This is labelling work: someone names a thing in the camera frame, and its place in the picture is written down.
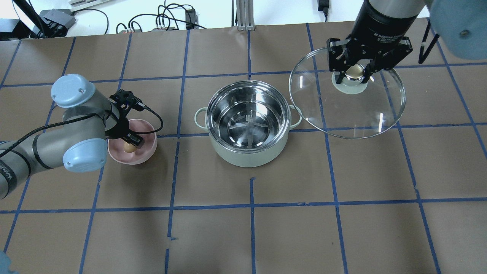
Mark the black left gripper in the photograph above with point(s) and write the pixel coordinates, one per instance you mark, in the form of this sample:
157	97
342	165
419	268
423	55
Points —
134	139

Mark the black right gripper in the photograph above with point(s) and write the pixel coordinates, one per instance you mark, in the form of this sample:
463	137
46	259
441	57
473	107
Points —
376	23

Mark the brown egg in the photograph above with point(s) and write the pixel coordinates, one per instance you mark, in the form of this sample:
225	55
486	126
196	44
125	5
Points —
129	148

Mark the glass pot lid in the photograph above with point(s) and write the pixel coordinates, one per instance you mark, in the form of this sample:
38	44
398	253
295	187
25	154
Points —
351	110

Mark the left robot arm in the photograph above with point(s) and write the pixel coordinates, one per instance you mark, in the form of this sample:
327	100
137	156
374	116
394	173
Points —
79	142

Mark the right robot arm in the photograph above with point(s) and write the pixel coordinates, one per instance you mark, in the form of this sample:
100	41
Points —
461	24

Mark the pale green electric pot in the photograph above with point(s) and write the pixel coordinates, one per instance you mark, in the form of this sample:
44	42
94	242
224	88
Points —
248	122

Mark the pink bowl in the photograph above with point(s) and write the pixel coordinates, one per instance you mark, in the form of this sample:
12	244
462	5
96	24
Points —
115	146

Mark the grey device box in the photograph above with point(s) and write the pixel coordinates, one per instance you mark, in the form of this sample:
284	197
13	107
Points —
62	18

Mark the aluminium frame post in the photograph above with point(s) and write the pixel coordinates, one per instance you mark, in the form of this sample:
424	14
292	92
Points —
245	15

